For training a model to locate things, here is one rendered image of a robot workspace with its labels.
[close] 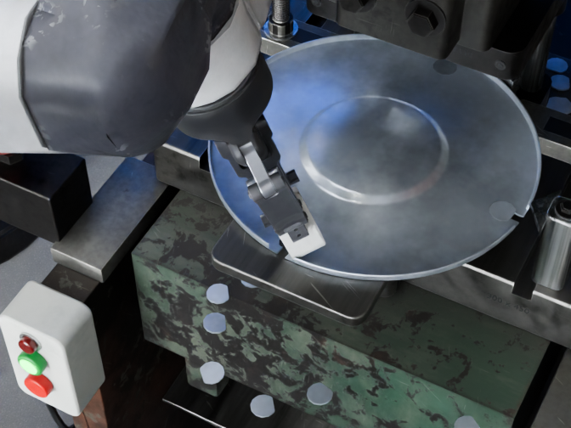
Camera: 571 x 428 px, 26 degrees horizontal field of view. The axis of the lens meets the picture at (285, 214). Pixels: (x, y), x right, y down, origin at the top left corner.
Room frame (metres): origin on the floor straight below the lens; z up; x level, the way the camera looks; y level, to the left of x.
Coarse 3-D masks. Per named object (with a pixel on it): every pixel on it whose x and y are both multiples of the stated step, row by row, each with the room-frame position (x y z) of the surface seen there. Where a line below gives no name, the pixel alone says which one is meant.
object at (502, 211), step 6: (492, 204) 0.68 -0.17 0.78; (498, 204) 0.68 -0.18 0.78; (504, 204) 0.68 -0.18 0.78; (510, 204) 0.68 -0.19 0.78; (492, 210) 0.67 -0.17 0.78; (498, 210) 0.67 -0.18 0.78; (504, 210) 0.67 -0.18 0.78; (510, 210) 0.67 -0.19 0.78; (492, 216) 0.67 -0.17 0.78; (498, 216) 0.67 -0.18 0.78; (504, 216) 0.67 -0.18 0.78; (510, 216) 0.67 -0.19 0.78
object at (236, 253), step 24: (240, 240) 0.64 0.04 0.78; (216, 264) 0.62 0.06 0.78; (240, 264) 0.62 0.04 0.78; (264, 264) 0.62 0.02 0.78; (288, 264) 0.62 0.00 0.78; (264, 288) 0.60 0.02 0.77; (288, 288) 0.59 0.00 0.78; (312, 288) 0.59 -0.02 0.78; (336, 288) 0.59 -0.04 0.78; (360, 288) 0.59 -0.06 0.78; (384, 288) 0.60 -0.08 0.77; (336, 312) 0.57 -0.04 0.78; (360, 312) 0.57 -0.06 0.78
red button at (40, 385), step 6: (30, 378) 0.65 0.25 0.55; (36, 378) 0.65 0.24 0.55; (42, 378) 0.65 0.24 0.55; (30, 384) 0.65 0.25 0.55; (36, 384) 0.65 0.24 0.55; (42, 384) 0.65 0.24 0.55; (48, 384) 0.65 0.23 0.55; (30, 390) 0.65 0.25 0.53; (36, 390) 0.65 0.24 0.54; (42, 390) 0.64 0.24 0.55; (48, 390) 0.65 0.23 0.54; (42, 396) 0.65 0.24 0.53
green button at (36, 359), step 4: (20, 352) 0.66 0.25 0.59; (24, 352) 0.66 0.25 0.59; (36, 352) 0.66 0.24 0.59; (20, 356) 0.65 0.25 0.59; (24, 356) 0.65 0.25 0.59; (28, 356) 0.65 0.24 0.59; (32, 356) 0.65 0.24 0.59; (36, 356) 0.65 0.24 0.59; (40, 356) 0.65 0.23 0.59; (28, 360) 0.65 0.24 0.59; (32, 360) 0.65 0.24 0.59; (36, 360) 0.65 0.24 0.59; (40, 360) 0.65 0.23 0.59; (44, 360) 0.65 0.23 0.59; (32, 364) 0.65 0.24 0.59; (36, 364) 0.65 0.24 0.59; (40, 364) 0.65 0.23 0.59; (44, 364) 0.65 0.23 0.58; (36, 368) 0.64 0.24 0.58; (40, 368) 0.64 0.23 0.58; (44, 368) 0.65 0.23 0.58; (28, 372) 0.65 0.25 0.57; (40, 372) 0.64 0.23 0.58
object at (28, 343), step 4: (24, 332) 0.66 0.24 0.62; (20, 336) 0.66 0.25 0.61; (24, 336) 0.66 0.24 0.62; (28, 336) 0.66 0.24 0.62; (32, 336) 0.66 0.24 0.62; (20, 340) 0.66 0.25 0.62; (24, 340) 0.65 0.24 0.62; (28, 340) 0.65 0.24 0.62; (32, 340) 0.66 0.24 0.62; (36, 340) 0.65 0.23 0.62; (20, 344) 0.65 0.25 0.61; (24, 344) 0.65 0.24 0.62; (28, 344) 0.65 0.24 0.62; (32, 344) 0.65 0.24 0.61; (36, 344) 0.65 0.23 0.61; (40, 344) 0.65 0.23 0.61; (20, 348) 0.65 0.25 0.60; (24, 348) 0.65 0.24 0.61; (28, 348) 0.65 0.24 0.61; (32, 348) 0.65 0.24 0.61; (36, 348) 0.65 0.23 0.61; (40, 348) 0.65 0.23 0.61; (28, 352) 0.65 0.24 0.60; (32, 352) 0.65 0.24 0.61
